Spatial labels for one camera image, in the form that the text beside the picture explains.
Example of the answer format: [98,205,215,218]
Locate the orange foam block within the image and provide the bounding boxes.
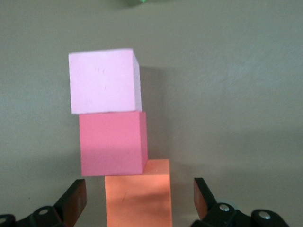
[104,158,173,227]

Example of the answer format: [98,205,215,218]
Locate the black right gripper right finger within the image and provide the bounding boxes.
[191,177,251,227]

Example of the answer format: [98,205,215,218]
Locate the light pink foam block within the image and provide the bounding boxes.
[68,48,143,115]

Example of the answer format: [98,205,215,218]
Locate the crimson red foam block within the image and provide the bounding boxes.
[79,111,149,177]

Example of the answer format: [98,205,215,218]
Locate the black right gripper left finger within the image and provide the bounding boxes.
[16,179,88,227]

